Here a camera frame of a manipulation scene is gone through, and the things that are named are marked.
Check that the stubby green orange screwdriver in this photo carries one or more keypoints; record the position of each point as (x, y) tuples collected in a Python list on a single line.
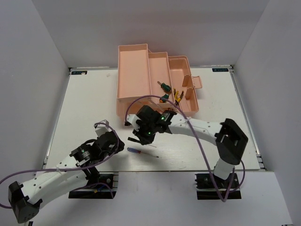
[(164, 98)]

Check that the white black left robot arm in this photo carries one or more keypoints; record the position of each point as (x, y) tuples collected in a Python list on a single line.
[(77, 170)]

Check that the pink plastic toolbox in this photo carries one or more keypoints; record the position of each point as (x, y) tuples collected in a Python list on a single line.
[(139, 71)]

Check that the blue red handled screwdriver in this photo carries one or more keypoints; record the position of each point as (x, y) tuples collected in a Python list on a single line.
[(133, 150)]

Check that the stubby dark green screwdriver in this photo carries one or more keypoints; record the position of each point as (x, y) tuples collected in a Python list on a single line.
[(165, 87)]

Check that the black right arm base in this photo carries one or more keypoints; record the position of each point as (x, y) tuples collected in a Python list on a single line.
[(206, 190)]

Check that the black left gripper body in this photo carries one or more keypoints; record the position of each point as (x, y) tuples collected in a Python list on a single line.
[(118, 147)]

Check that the black green precision screwdriver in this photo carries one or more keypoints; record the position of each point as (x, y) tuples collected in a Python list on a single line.
[(139, 141)]

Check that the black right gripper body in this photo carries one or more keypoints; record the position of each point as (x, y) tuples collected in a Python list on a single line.
[(146, 131)]

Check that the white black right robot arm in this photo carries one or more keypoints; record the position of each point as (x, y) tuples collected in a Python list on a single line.
[(227, 136)]

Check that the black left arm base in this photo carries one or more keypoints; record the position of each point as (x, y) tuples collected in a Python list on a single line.
[(105, 189)]

